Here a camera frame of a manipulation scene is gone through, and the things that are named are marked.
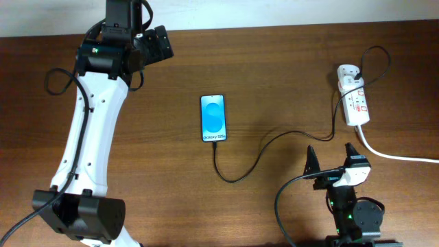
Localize white power strip cord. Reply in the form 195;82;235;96
355;124;439;164

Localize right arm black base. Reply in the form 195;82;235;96
324;197;404;247

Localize black charging cable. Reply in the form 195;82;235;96
211;45;392;184

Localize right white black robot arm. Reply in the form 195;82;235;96
304;143;371;242

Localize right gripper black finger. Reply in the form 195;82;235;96
303;145;321;177
345;143;360;158

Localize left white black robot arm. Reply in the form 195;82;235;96
32;1;173;246

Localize white power strip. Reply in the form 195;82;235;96
337;64;370;126

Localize white charger plug adapter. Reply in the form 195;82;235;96
338;75;364;93

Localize blue Galaxy smartphone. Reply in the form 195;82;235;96
200;94;227;142

